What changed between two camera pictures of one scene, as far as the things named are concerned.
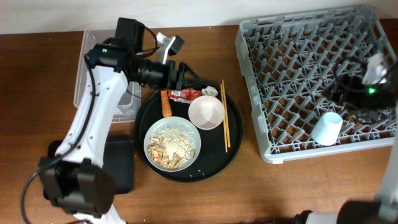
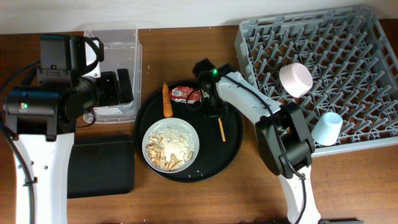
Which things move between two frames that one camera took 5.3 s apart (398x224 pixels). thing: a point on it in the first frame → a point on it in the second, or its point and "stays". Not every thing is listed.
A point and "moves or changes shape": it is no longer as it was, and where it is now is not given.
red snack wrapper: [185, 95] stays
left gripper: [174, 83] → [115, 94]
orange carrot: [166, 108] stays
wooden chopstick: [224, 117] moves or changes shape
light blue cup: [326, 129] stays
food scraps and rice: [172, 147] stays
